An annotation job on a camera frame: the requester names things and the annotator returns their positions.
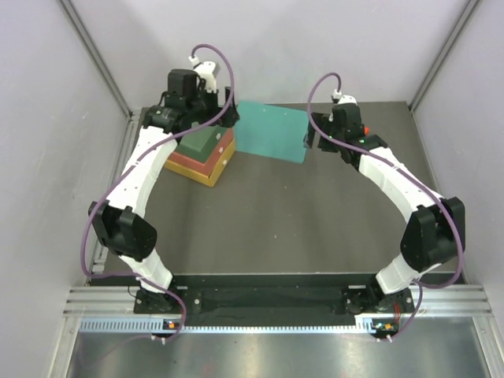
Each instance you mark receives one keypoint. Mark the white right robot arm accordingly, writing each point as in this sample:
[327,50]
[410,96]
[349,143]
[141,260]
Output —
[435,226]

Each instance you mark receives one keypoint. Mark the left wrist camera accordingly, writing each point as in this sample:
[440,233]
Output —
[207,72]

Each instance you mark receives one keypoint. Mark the red drawer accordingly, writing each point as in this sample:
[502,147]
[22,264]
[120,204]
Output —
[225,140]

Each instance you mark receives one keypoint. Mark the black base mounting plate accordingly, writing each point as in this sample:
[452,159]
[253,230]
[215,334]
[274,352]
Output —
[329,300]

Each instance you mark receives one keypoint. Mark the green top drawer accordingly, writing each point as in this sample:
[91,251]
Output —
[212,142]

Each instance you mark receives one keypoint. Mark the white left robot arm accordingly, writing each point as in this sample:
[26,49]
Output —
[119,221]

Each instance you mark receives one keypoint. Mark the teal mat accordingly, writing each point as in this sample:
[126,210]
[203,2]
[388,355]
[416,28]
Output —
[271,131]

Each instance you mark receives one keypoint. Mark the aluminium front rail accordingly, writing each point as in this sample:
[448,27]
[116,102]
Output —
[112,309]

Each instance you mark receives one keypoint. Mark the yellow bottom drawer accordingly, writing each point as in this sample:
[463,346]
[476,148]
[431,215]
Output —
[222,163]

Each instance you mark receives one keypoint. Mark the three-tier drawer organizer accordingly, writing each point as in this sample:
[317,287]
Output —
[202,156]

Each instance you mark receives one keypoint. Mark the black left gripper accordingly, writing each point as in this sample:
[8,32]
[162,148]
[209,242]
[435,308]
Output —
[213,97]

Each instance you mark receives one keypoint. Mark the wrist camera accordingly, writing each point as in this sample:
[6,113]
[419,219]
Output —
[338,98]
[207,72]

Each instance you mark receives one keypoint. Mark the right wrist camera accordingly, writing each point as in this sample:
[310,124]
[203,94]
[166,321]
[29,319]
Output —
[338,98]

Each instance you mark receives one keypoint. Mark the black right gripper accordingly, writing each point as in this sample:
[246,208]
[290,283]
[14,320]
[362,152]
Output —
[324,121]

